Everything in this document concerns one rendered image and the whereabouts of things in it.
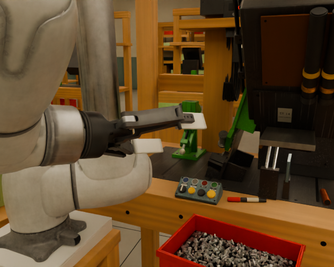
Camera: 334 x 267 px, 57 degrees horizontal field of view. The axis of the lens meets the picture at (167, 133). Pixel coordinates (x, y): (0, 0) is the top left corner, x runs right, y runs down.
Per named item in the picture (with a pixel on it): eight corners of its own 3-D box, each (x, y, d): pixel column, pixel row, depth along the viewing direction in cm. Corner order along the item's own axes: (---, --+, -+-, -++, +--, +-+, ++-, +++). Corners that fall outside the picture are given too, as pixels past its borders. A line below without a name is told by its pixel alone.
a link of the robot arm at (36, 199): (15, 208, 93) (2, 138, 87) (78, 199, 97) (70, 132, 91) (1, 239, 77) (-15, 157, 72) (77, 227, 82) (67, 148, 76)
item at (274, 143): (314, 155, 91) (315, 145, 90) (258, 148, 97) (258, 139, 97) (313, 127, 125) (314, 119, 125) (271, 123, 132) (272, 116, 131)
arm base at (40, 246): (53, 268, 75) (50, 248, 73) (-8, 246, 84) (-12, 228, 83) (99, 229, 91) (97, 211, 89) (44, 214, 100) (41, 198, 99)
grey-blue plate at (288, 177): (287, 200, 106) (291, 161, 103) (281, 199, 107) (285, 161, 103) (289, 189, 114) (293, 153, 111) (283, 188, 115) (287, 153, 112)
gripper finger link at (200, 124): (170, 113, 52) (173, 111, 52) (200, 114, 57) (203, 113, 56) (175, 129, 52) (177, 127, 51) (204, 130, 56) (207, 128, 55)
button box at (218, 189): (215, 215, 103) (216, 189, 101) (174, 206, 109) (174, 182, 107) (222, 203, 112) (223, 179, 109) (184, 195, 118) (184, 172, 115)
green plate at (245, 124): (247, 146, 116) (267, 93, 109) (227, 138, 119) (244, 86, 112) (252, 138, 126) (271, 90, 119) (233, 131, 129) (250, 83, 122)
